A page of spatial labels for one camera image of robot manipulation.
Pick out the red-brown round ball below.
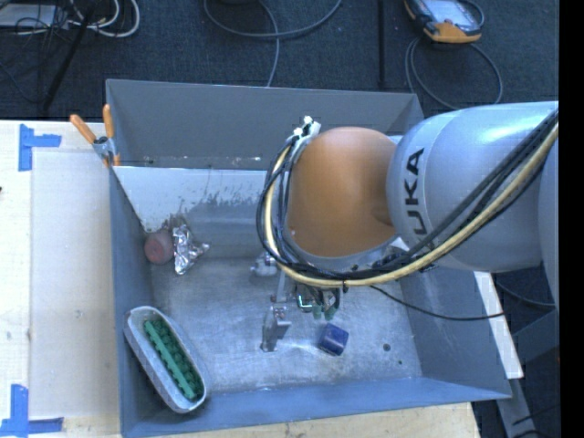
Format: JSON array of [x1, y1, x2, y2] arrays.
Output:
[[143, 229, 175, 266]]

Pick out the green toothed strip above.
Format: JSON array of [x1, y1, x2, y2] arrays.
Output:
[[142, 318, 205, 402]]

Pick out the blue cube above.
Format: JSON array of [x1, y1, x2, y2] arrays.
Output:
[[318, 322, 350, 357]]

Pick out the grey metal bin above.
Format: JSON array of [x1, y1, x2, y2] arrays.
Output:
[[104, 78, 515, 438]]

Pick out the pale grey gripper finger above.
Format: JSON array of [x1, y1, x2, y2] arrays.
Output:
[[260, 318, 278, 353], [271, 305, 294, 342]]

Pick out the crumpled silver foil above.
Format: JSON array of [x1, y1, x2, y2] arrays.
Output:
[[171, 224, 212, 276]]

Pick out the grey oval tray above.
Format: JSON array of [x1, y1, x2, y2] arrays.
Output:
[[122, 306, 209, 415]]

